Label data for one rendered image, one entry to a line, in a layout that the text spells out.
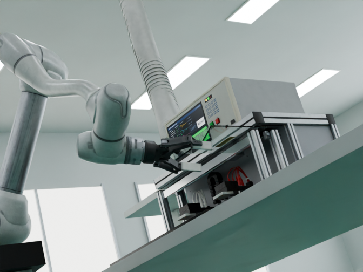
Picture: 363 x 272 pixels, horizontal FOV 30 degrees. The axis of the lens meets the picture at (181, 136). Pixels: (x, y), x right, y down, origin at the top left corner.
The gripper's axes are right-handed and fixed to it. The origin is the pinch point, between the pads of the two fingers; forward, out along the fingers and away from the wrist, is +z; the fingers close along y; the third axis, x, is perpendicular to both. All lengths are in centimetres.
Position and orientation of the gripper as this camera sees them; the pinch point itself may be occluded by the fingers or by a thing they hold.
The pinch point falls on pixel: (203, 156)
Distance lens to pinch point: 221.4
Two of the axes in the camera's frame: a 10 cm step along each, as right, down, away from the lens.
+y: 2.3, -5.5, -8.0
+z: 9.7, 0.9, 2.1
